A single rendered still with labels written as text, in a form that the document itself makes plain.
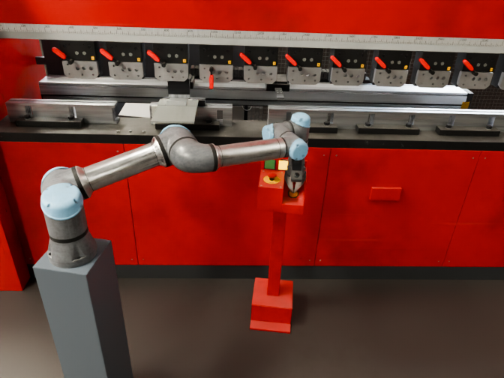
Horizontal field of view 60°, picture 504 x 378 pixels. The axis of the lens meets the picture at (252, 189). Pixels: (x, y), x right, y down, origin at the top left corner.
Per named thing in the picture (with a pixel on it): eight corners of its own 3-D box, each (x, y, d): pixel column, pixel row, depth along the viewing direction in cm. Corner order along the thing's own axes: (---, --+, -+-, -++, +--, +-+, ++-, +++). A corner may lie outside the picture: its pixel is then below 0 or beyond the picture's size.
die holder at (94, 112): (10, 121, 208) (4, 102, 203) (15, 117, 213) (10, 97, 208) (117, 124, 210) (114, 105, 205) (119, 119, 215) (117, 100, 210)
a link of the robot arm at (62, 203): (49, 244, 132) (39, 206, 125) (46, 220, 142) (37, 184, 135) (90, 235, 136) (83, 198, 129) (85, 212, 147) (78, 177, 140)
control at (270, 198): (256, 210, 190) (259, 174, 180) (259, 191, 203) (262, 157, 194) (303, 214, 188) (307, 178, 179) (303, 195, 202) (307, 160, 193)
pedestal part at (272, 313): (249, 329, 217) (250, 312, 211) (254, 293, 239) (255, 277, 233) (289, 334, 216) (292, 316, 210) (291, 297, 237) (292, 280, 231)
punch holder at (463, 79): (457, 88, 205) (467, 52, 197) (449, 82, 213) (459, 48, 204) (488, 89, 206) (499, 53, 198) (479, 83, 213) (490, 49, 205)
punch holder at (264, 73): (243, 82, 200) (244, 46, 192) (243, 77, 208) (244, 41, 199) (276, 83, 201) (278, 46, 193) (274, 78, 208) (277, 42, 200)
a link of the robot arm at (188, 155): (178, 154, 137) (312, 136, 156) (169, 140, 145) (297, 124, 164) (179, 186, 143) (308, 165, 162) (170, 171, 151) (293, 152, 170)
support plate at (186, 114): (151, 122, 184) (150, 120, 183) (160, 100, 206) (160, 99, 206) (193, 124, 185) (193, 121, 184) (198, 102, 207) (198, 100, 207)
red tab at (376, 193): (370, 200, 221) (372, 188, 218) (368, 198, 223) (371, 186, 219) (399, 200, 222) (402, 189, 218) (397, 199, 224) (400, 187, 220)
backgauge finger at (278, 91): (268, 100, 214) (268, 91, 211) (265, 84, 236) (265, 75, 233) (292, 101, 214) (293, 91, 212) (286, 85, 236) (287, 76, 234)
